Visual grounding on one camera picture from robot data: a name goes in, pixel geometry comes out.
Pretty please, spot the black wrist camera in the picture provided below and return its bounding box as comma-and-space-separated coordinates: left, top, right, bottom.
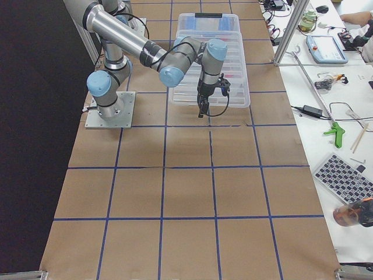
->
218, 73, 231, 97

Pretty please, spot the checkered calibration board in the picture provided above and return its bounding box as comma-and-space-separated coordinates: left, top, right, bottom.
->
313, 153, 372, 204

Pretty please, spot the robot teach pendant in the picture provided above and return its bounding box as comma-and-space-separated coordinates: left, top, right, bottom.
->
306, 36, 348, 64

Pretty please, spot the black power adapter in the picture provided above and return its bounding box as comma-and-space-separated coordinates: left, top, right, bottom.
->
292, 105, 323, 118

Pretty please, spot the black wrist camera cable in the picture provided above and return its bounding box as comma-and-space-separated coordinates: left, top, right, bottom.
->
203, 87, 231, 117

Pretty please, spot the clear plastic box lid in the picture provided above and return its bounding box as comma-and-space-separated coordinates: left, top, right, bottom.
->
168, 30, 251, 109

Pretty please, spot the clear plastic storage box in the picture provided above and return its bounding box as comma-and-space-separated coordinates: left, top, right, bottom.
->
176, 13, 241, 37

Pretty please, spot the black gripper body tray side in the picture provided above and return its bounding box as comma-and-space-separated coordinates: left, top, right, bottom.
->
197, 82, 217, 102

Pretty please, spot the brown paper table cover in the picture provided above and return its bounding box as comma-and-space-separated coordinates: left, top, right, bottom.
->
40, 1, 339, 279

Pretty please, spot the aluminium frame post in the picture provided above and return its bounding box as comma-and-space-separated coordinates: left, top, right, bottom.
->
273, 0, 309, 66

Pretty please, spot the long metal reacher grabber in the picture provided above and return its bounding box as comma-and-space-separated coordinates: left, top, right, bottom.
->
286, 45, 345, 148

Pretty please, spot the wooden chopstick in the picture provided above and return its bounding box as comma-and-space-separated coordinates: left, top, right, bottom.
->
350, 123, 369, 154

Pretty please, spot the silver robot arm near tray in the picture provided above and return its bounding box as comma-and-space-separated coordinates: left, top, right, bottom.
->
64, 1, 230, 118

